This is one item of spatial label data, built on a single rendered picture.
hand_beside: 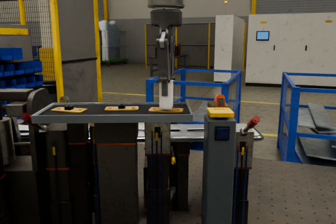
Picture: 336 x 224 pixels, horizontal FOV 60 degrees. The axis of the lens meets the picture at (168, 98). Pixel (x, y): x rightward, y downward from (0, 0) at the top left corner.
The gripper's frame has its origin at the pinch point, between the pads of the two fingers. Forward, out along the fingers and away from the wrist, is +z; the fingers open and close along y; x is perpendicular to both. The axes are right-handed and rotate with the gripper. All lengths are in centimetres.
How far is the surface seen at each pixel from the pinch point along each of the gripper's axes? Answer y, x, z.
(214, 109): 2.6, -11.9, 4.0
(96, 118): -9.4, 14.6, 4.1
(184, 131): 32.5, -1.5, 20.0
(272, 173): 66, -41, 50
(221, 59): 798, -34, 45
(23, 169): 0.8, 42.0, 23.4
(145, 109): 0.0, 5.3, 4.0
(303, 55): 765, -249, 29
